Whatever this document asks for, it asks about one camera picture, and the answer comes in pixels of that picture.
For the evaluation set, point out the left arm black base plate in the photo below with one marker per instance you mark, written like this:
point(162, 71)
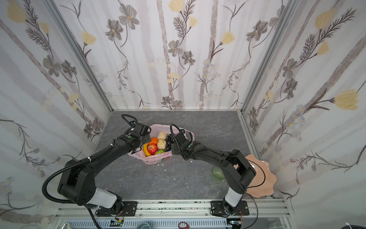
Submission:
point(125, 209)

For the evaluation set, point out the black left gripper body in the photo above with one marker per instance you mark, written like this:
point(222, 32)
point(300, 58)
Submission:
point(141, 139)

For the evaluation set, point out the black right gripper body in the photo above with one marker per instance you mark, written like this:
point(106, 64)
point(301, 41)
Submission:
point(176, 146)

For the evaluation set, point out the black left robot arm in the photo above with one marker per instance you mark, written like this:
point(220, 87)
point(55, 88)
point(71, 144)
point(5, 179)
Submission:
point(77, 184)

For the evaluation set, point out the beige fake fruit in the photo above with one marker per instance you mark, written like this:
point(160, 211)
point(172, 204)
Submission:
point(162, 135)
point(161, 144)

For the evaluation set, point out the pink plastic bag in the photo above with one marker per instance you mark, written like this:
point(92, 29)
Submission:
point(154, 159)

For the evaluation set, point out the dark fake grape bunch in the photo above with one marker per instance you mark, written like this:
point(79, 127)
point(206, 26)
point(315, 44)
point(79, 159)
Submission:
point(169, 141)

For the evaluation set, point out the orange fake orange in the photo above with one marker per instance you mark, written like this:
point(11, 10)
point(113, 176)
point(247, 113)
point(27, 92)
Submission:
point(154, 140)

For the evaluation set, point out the green fake fruit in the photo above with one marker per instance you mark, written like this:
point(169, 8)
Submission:
point(159, 151)

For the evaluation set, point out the green translucent plastic cup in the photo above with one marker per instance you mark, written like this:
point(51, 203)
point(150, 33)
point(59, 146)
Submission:
point(217, 173)

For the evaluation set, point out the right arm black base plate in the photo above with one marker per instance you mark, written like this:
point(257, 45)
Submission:
point(219, 209)

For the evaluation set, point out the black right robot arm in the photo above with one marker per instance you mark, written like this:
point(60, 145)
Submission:
point(238, 170)

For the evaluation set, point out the aluminium frame rail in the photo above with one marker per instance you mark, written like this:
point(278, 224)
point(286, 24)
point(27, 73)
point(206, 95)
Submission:
point(265, 213)

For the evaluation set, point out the red fake apple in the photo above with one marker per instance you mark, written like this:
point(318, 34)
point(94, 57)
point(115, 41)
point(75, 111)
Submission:
point(152, 149)

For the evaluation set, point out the yellow fake banana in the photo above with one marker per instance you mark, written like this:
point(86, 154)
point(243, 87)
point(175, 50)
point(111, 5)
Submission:
point(145, 150)

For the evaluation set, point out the peach scalloped plate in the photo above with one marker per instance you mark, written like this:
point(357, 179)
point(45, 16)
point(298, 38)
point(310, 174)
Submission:
point(263, 177)

